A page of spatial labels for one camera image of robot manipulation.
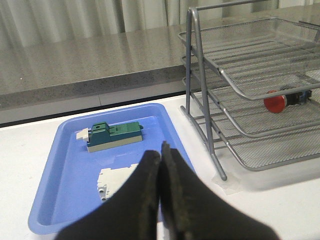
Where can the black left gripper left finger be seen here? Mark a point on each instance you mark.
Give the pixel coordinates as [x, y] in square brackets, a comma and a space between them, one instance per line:
[130, 214]

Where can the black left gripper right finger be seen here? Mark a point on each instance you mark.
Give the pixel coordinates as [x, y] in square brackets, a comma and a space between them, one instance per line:
[192, 211]

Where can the silver mesh tray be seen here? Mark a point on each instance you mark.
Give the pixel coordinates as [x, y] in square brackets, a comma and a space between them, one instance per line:
[256, 137]
[266, 36]
[262, 94]

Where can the red emergency push button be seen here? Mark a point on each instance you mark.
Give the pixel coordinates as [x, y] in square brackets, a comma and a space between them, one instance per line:
[277, 104]

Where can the white electrical module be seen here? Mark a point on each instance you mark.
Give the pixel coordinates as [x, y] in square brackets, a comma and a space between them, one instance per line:
[110, 180]

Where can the blue plastic tray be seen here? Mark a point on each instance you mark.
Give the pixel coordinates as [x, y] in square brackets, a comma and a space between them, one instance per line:
[68, 187]

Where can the grey stone counter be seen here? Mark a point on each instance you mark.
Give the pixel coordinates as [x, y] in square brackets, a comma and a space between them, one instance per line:
[59, 56]

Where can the green and beige switch block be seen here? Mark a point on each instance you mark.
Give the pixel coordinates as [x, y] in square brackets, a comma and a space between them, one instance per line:
[102, 136]

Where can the silver metal rack frame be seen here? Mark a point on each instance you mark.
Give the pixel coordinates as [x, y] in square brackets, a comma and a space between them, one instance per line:
[194, 46]

